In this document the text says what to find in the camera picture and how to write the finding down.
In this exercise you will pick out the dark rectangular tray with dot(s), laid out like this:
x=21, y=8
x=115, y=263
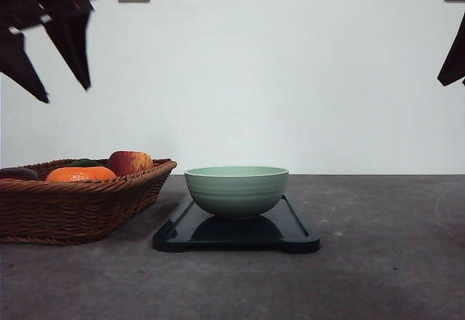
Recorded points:
x=197, y=229

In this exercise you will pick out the red yellow apple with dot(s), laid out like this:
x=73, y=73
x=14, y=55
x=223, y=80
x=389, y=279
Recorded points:
x=129, y=162

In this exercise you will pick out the green fruit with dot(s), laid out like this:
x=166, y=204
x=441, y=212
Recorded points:
x=86, y=163

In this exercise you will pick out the brown wicker basket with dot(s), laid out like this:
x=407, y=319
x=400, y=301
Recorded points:
x=38, y=211

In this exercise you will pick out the orange tangerine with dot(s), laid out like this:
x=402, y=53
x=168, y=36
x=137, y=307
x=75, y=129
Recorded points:
x=88, y=174

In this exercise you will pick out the green ceramic bowl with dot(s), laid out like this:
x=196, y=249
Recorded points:
x=237, y=192

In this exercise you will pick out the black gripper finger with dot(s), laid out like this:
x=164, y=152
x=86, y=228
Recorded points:
x=15, y=65
x=453, y=67
x=69, y=30

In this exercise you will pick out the dark purple fruit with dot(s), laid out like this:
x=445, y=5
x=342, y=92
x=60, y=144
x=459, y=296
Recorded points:
x=18, y=173

